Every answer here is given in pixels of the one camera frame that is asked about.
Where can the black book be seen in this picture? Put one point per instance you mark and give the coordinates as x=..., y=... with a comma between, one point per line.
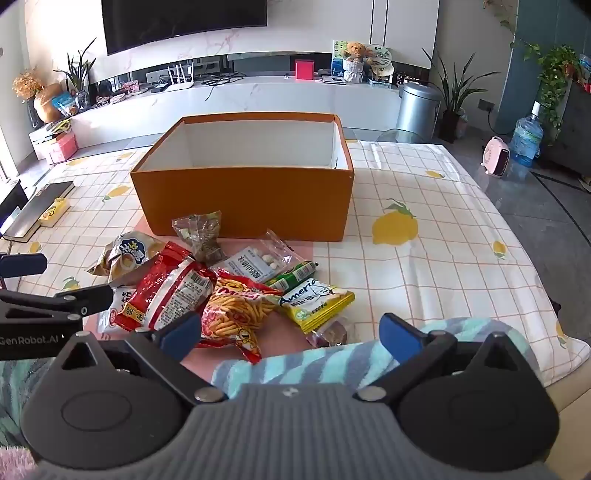
x=39, y=207

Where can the teal striped cloth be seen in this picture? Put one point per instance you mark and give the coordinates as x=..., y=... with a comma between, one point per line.
x=332, y=364

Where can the teddy bear in white pot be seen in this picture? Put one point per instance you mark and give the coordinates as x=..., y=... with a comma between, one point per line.
x=354, y=60

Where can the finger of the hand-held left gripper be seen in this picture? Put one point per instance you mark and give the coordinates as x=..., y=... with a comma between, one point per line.
x=23, y=265
x=90, y=297

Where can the long leaf potted plant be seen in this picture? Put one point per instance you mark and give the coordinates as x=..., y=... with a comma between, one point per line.
x=455, y=101

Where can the lemon print tablecloth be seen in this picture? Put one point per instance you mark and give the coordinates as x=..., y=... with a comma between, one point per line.
x=438, y=258

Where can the black television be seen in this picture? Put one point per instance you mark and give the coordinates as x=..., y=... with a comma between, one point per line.
x=184, y=23

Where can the dried orange flowers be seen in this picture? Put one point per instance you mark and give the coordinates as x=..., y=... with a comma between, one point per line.
x=27, y=83

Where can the pink heater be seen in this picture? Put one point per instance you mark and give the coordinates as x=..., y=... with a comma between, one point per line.
x=495, y=157

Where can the orange vase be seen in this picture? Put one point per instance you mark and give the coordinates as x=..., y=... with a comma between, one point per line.
x=48, y=104

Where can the white marble console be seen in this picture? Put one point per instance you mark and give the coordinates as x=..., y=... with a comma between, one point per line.
x=258, y=106

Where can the green picture card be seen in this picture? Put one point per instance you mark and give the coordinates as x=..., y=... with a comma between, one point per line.
x=338, y=55

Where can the yellow box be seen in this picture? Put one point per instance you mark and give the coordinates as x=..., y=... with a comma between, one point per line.
x=54, y=212

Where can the small dark snack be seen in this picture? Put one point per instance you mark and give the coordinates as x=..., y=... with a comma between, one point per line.
x=334, y=333

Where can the orange cardboard box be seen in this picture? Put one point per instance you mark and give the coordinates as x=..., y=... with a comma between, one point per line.
x=240, y=203

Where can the yellow white snack packet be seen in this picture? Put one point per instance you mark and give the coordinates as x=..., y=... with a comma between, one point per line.
x=314, y=300

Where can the round glass table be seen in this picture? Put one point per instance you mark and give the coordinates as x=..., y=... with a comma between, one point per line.
x=401, y=136

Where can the round printed fan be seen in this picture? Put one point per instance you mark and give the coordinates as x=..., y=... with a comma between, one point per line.
x=379, y=55

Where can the green sausage stick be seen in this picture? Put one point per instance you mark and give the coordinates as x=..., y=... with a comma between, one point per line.
x=295, y=273

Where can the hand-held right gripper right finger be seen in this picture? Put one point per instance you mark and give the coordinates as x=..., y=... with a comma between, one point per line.
x=398, y=338

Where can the pink storage box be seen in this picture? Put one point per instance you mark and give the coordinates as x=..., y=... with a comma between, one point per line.
x=62, y=148

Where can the white router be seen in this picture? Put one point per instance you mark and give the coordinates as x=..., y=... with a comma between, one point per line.
x=180, y=83

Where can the silver trash can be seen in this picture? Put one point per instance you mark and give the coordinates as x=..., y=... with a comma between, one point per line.
x=418, y=113

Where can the pink mat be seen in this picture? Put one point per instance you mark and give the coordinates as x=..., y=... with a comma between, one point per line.
x=295, y=332

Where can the small red box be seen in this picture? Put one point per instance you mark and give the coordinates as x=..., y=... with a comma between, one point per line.
x=305, y=69

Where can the small green potted plant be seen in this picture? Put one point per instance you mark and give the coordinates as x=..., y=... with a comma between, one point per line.
x=78, y=76

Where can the wall socket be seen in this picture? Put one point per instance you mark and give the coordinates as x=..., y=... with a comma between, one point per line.
x=485, y=105

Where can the white cloud print chip bag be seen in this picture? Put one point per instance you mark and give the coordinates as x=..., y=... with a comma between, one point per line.
x=127, y=254

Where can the clear bag of brown snacks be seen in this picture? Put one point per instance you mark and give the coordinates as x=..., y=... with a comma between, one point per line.
x=201, y=233

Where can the clear packet of white balls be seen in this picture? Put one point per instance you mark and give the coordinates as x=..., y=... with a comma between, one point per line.
x=258, y=263

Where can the dark cabinet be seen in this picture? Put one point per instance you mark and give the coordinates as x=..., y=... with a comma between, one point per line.
x=570, y=134

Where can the pink fuzzy cloth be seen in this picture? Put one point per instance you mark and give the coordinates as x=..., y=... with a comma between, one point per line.
x=14, y=464

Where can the red packet with white label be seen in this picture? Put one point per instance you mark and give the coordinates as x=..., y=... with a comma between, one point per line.
x=171, y=290

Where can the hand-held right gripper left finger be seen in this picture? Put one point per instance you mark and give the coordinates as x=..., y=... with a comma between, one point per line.
x=180, y=331

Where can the blue water bottle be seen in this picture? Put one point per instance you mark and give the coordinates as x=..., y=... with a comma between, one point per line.
x=526, y=138

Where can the red yellow fries snack bag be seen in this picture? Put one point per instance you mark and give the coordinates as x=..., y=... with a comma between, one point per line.
x=235, y=314

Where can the trailing green plant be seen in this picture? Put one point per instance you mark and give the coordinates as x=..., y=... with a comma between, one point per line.
x=556, y=69

